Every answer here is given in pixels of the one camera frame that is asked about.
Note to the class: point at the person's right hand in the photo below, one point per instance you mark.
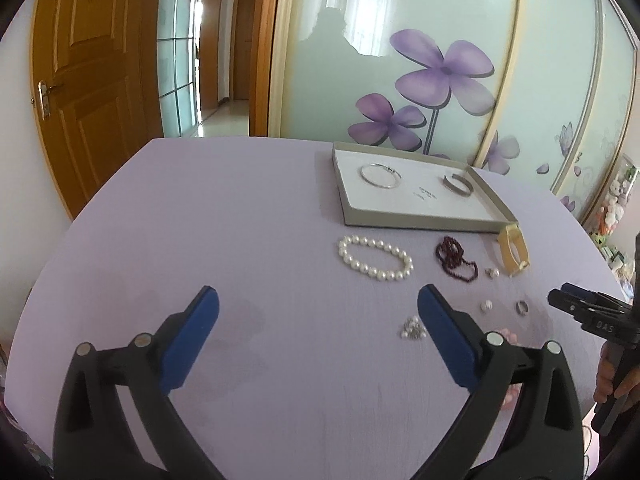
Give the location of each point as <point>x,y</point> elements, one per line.
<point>602,375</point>

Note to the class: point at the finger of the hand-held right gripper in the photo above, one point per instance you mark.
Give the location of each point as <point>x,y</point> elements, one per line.
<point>570,306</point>
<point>595,298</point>

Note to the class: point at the cream wrist watch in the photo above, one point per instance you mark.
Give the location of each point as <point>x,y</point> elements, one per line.
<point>509,231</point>

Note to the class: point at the grey jewelry tray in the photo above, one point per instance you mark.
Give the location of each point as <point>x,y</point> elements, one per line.
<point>400,205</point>

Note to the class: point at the brown wooden door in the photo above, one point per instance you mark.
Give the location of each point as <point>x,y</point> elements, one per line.
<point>100,85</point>

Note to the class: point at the thin silver bangle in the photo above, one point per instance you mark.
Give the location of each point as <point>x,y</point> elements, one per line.
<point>361,174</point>

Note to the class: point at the pearl drop earring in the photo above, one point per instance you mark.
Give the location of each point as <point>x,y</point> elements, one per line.
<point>493,273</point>
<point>486,306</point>

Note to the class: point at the frosted glass partition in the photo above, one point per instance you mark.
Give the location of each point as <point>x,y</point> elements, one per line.
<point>175,60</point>

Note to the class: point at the pile of plush toys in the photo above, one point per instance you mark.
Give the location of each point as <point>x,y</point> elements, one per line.
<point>612,210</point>

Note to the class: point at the flower print wardrobe door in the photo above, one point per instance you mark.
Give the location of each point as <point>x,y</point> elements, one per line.
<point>350,85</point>
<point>610,110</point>
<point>550,85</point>

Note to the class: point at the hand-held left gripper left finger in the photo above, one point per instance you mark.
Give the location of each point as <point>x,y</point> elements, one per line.
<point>195,340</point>

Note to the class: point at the small silver stud earrings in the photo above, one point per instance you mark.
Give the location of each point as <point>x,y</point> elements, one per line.
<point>426,192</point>

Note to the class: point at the purple tablecloth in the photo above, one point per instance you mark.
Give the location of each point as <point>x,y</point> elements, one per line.
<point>250,210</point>

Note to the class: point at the hallway wooden door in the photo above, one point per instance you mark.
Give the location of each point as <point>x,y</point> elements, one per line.
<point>245,45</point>

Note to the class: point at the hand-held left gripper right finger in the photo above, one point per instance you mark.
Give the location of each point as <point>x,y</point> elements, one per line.
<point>445,340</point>

